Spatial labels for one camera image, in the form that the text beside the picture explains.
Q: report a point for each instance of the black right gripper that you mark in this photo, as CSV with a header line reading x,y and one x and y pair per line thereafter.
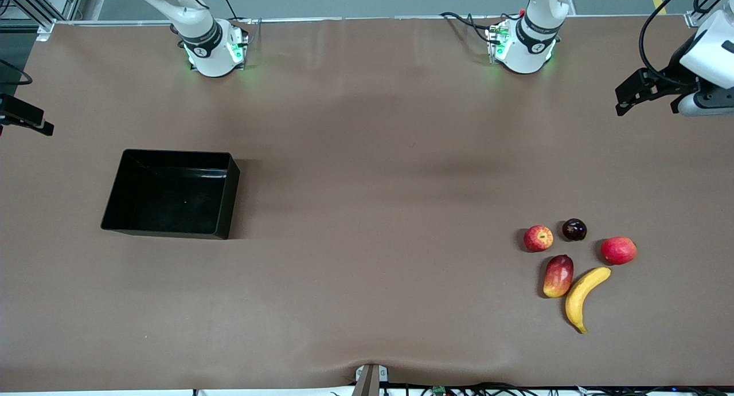
x,y
17,113

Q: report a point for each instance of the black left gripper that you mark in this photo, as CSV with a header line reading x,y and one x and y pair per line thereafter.
x,y
674,77

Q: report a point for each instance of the yellow banana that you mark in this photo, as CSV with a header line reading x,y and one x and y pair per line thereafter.
x,y
582,298

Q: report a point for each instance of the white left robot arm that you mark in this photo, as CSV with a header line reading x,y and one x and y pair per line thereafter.
x,y
524,46

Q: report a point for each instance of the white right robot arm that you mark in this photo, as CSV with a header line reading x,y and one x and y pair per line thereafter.
x,y
209,43

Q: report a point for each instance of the black plastic box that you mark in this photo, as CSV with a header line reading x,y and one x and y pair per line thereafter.
x,y
172,198

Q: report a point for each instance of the plain red apple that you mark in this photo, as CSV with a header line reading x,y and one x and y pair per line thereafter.
x,y
619,250

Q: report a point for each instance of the red yellow speckled apple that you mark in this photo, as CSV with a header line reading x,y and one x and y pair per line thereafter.
x,y
538,238

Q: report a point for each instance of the dark purple plum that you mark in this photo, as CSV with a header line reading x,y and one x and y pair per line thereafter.
x,y
574,230

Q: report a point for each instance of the red yellow mango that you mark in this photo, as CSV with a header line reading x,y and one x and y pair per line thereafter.
x,y
558,276

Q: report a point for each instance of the brown table mat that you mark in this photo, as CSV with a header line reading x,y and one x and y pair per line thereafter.
x,y
367,241

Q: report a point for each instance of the small green circuit board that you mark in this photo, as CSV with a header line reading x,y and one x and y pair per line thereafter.
x,y
439,391

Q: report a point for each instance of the aluminium frame profile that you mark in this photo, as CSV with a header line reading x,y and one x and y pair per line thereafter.
x,y
34,3
708,3

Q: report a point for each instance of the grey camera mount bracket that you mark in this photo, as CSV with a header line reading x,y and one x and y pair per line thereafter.
x,y
369,381

